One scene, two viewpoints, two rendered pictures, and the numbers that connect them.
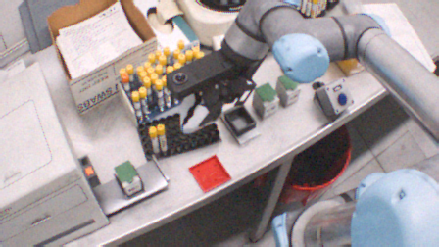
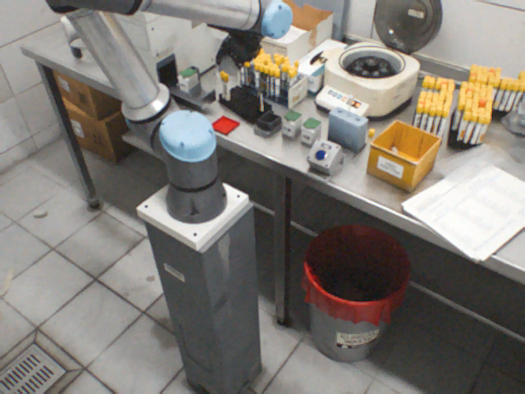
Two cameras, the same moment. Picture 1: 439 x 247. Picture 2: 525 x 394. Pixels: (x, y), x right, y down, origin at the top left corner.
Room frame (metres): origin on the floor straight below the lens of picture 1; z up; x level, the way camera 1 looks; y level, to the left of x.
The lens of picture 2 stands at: (0.15, -1.20, 1.76)
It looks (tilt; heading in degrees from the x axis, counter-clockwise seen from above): 44 degrees down; 72
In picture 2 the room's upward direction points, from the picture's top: 2 degrees counter-clockwise
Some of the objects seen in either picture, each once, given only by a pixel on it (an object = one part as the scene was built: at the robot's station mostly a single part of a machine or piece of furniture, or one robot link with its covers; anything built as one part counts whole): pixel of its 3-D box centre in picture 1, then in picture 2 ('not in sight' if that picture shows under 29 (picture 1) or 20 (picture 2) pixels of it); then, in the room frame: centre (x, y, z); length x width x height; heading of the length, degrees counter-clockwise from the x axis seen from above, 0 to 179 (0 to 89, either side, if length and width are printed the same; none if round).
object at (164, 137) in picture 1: (176, 122); (244, 91); (0.54, 0.09, 0.93); 0.17 x 0.09 x 0.11; 112
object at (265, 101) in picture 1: (265, 100); (292, 125); (0.62, -0.10, 0.91); 0.05 x 0.04 x 0.07; 34
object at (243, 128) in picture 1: (240, 122); (269, 122); (0.57, -0.05, 0.89); 0.09 x 0.05 x 0.04; 34
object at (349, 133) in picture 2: not in sight; (346, 130); (0.74, -0.20, 0.92); 0.10 x 0.07 x 0.10; 118
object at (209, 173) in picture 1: (210, 173); (224, 125); (0.45, 0.01, 0.88); 0.07 x 0.07 x 0.01; 34
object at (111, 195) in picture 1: (121, 188); (184, 87); (0.37, 0.20, 0.92); 0.21 x 0.07 x 0.05; 124
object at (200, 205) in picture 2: not in sight; (195, 187); (0.28, -0.31, 0.95); 0.15 x 0.15 x 0.10
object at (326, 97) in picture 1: (330, 91); (328, 153); (0.66, -0.27, 0.92); 0.13 x 0.07 x 0.08; 34
